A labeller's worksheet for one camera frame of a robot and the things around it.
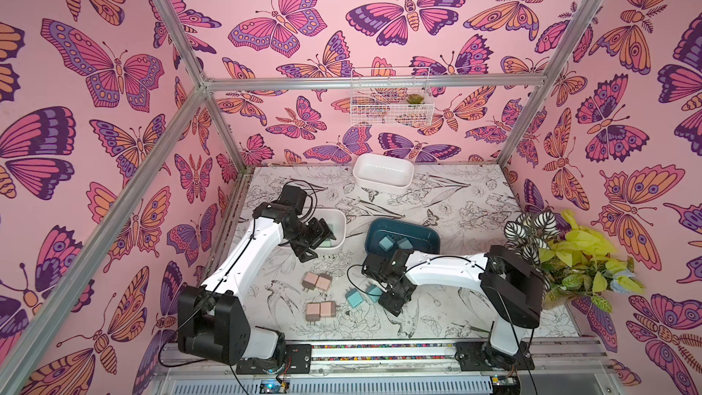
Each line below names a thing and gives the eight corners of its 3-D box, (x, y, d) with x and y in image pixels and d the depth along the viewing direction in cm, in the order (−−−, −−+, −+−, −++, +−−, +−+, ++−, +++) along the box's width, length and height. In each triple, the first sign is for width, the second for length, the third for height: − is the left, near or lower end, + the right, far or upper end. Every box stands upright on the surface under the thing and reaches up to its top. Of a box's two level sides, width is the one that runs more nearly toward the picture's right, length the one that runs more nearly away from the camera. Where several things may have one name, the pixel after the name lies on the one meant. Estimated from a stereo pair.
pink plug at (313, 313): (306, 325, 82) (304, 322, 79) (308, 305, 85) (306, 303, 83) (319, 325, 81) (318, 322, 79) (321, 305, 85) (320, 303, 83)
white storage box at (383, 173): (353, 196, 112) (353, 186, 108) (353, 163, 125) (353, 153, 120) (415, 196, 112) (417, 186, 108) (409, 162, 125) (411, 152, 120)
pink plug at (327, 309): (320, 316, 83) (319, 314, 81) (321, 303, 85) (320, 301, 83) (335, 316, 83) (335, 314, 81) (336, 303, 85) (335, 301, 83)
